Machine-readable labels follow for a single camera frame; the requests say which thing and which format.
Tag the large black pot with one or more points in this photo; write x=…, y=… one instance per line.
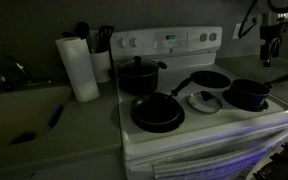
x=137, y=83

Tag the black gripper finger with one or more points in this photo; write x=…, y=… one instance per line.
x=278, y=46
x=266, y=56

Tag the metal faucet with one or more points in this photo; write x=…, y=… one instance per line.
x=15, y=71

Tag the white utensil holder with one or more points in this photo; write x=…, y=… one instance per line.
x=100, y=66

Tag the black equipment stand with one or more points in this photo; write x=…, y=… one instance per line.
x=280, y=163

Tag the small black saucepan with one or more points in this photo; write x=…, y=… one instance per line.
x=247, y=95

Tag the right black stove burner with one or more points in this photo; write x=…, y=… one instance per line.
x=155, y=110

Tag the white electric stove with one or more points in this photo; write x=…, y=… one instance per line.
x=200, y=123

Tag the large pot lid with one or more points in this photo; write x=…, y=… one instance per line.
x=137, y=66

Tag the coil burner under frying pan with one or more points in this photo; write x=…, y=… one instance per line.
x=157, y=129

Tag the black slotted spatula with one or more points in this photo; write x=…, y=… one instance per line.
x=104, y=33

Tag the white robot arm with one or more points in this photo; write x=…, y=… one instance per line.
x=268, y=19

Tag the bare black coil burner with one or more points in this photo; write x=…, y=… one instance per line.
x=210, y=80

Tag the white stove knob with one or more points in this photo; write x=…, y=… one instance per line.
x=203, y=37
x=133, y=42
x=213, y=36
x=121, y=42

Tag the striped dish towel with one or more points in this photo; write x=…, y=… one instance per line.
x=200, y=166

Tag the dark object in sink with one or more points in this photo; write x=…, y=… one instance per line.
x=23, y=137

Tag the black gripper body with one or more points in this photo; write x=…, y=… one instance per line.
x=270, y=32

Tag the pale kitchen sink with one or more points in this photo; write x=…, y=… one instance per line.
x=20, y=110

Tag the white paper towel roll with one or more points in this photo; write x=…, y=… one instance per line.
x=79, y=70

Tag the black spoon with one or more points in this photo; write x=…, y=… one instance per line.
x=81, y=29

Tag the glass lid with black knob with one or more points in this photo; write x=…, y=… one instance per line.
x=200, y=105

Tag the white wall outlet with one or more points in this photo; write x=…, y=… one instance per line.
x=237, y=30

